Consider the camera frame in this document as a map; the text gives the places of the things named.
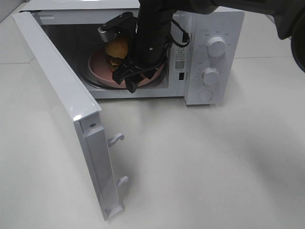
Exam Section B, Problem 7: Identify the white upper power knob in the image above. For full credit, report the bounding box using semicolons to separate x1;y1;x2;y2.
206;35;227;57

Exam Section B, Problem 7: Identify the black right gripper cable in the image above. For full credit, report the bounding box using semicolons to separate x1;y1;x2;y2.
164;19;191;52

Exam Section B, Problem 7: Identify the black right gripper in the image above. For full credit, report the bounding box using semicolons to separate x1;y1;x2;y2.
112;21;171;93

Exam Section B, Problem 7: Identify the pink speckled plate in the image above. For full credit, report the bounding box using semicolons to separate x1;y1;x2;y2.
88;47;165;88

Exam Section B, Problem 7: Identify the glass microwave turntable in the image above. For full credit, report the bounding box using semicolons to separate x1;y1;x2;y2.
79;69;168;90

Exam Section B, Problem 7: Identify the white lower timer knob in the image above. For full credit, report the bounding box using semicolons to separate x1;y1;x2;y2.
202;68;221;86

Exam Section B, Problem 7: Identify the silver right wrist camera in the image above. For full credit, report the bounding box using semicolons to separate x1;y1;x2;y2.
98;12;137;43

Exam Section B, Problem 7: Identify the round white door release button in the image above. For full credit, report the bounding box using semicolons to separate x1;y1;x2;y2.
198;90;213;103

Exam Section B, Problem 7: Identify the burger with lettuce and tomato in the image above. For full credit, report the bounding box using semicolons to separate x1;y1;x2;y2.
104;37;129;72

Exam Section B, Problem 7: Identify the white microwave oven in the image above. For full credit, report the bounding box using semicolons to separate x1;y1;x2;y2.
19;0;244;105

